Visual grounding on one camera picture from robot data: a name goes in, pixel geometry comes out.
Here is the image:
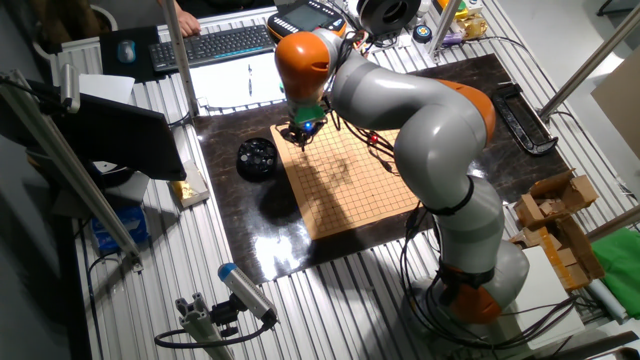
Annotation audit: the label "aluminium frame pole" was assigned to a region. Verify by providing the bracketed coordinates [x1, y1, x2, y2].
[0, 69, 145, 272]
[427, 0, 462, 56]
[539, 3, 640, 121]
[159, 0, 201, 119]
[584, 204, 640, 244]

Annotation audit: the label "round black blue badge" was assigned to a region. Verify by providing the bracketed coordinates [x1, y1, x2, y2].
[412, 24, 434, 45]

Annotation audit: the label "grey computer mouse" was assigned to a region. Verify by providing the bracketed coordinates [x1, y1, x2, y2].
[117, 39, 137, 64]

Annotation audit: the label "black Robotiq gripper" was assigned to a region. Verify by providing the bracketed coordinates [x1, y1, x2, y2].
[279, 118, 327, 151]

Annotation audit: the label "black camera cable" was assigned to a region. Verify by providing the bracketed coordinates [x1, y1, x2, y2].
[153, 319, 275, 350]

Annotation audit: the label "green cloth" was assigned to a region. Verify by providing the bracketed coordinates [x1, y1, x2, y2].
[591, 227, 640, 320]

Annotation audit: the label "black bowl of black stones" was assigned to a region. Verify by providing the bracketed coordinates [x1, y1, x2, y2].
[235, 137, 279, 183]

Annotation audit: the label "aluminium camera mount profile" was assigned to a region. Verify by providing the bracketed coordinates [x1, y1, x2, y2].
[174, 292, 236, 360]

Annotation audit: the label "blue tissue pack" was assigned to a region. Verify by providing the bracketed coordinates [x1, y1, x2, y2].
[91, 205, 150, 254]

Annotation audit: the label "black computer keyboard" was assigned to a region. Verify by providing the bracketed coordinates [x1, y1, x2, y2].
[148, 24, 276, 73]

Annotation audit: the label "yellow gold clutter pile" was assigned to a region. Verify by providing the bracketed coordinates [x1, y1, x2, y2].
[434, 0, 489, 41]

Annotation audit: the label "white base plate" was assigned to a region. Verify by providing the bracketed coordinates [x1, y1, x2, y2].
[499, 244, 586, 351]

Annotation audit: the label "black mouse pad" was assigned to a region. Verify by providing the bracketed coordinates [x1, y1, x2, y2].
[98, 25, 162, 84]

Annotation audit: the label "small wooden block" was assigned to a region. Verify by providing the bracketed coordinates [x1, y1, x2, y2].
[169, 159, 211, 209]

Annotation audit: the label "person's bare hand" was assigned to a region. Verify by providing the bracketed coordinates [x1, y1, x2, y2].
[174, 8, 202, 39]

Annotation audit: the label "white paper sheet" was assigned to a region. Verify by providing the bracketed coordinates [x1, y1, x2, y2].
[189, 51, 289, 110]

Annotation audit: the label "cardboard wooden pieces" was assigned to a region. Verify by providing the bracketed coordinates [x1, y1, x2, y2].
[509, 169, 606, 292]

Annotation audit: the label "orange black teach pendant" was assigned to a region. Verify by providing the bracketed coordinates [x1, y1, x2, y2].
[266, 0, 348, 45]

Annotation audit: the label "silver depth camera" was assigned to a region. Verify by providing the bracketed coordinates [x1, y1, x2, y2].
[217, 262, 279, 326]

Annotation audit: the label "black flat monitor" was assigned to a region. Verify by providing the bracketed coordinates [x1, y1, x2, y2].
[52, 92, 187, 182]

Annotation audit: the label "black filament spool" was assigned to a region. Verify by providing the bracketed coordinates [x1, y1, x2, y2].
[357, 0, 422, 37]

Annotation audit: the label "tan go board mat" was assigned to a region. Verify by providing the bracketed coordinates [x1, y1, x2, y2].
[269, 119, 422, 240]

